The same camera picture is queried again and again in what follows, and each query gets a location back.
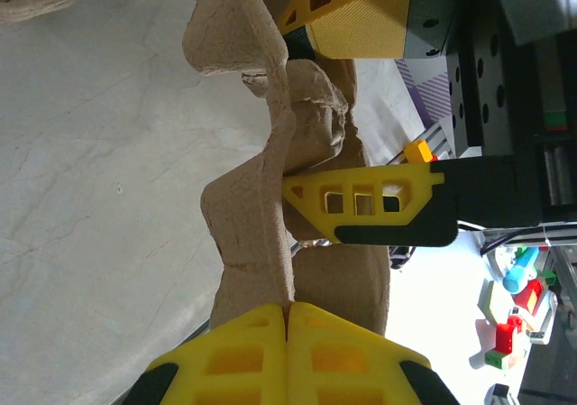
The green toy block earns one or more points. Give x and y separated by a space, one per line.
495 360

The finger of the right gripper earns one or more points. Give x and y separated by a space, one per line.
360 30
396 236

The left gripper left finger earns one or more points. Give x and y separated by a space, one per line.
225 369

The red and yellow toy block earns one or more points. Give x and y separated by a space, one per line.
419 150

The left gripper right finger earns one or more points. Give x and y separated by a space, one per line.
342 369

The blue toy cylinder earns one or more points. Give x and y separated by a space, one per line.
520 272

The aluminium mounting rail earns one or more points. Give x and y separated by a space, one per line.
439 130

